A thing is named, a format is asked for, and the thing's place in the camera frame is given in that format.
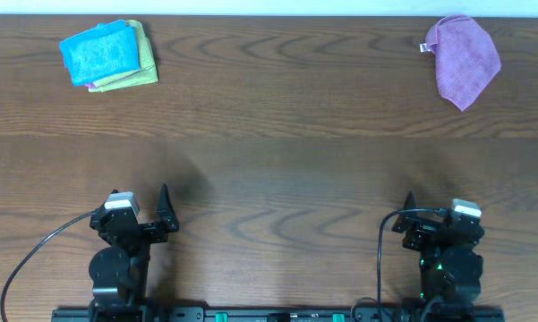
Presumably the upper green folded cloth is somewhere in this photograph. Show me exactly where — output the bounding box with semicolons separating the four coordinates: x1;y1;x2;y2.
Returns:
91;19;157;88

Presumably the green folded cloth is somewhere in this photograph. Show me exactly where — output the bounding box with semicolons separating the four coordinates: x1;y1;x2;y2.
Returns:
88;38;159;94
91;19;157;88

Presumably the purple microfibre cloth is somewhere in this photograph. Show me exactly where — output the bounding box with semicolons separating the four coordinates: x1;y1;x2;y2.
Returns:
420;14;501;111

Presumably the blue folded cloth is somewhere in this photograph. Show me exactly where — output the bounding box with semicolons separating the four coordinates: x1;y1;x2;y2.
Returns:
59;20;140;86

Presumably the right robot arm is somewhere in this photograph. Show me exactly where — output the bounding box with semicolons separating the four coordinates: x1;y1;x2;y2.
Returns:
392;192;484;321

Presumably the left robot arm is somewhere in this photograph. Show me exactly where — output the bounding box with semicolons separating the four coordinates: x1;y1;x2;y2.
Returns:
88;184;179;321

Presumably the lower green folded cloth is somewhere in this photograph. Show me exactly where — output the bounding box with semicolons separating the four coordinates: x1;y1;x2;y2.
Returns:
88;38;159;94

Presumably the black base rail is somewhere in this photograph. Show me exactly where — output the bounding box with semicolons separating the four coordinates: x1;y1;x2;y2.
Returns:
50;305;506;322

